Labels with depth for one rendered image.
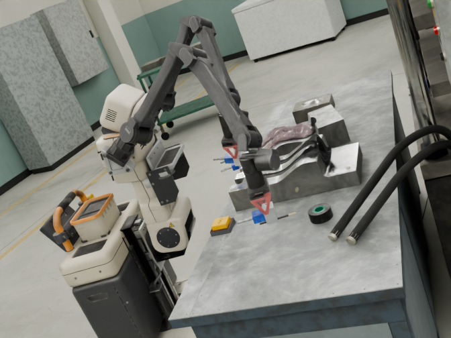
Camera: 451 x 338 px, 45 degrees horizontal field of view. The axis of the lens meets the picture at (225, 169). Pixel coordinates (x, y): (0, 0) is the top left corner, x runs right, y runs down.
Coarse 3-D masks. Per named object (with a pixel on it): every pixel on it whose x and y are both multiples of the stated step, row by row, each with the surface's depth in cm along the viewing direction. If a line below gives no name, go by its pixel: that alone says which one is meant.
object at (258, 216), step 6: (264, 204) 181; (270, 204) 179; (258, 210) 181; (264, 210) 177; (270, 210) 177; (252, 216) 179; (258, 216) 178; (264, 216) 177; (270, 216) 177; (276, 216) 178; (240, 222) 181; (258, 222) 179; (270, 222) 178
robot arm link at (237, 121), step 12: (192, 60) 182; (204, 60) 184; (204, 72) 182; (204, 84) 182; (216, 84) 179; (216, 96) 179; (228, 96) 178; (228, 108) 176; (228, 120) 175; (240, 120) 172; (240, 132) 171; (252, 132) 171; (252, 144) 171
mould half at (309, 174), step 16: (352, 144) 219; (304, 160) 203; (320, 160) 204; (336, 160) 211; (352, 160) 205; (240, 176) 224; (288, 176) 205; (304, 176) 203; (320, 176) 201; (336, 176) 200; (352, 176) 198; (240, 192) 213; (272, 192) 209; (288, 192) 208; (304, 192) 206; (320, 192) 204; (240, 208) 216
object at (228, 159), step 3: (234, 150) 228; (234, 153) 226; (240, 153) 225; (243, 153) 228; (225, 156) 228; (228, 156) 228; (231, 156) 227; (213, 159) 231; (216, 159) 230; (219, 159) 230; (222, 159) 229; (225, 159) 227; (228, 159) 227; (231, 159) 226; (234, 159) 226; (237, 159) 225; (225, 162) 228; (228, 162) 228; (231, 162) 227; (234, 162) 227; (237, 162) 226; (237, 165) 227; (240, 165) 227
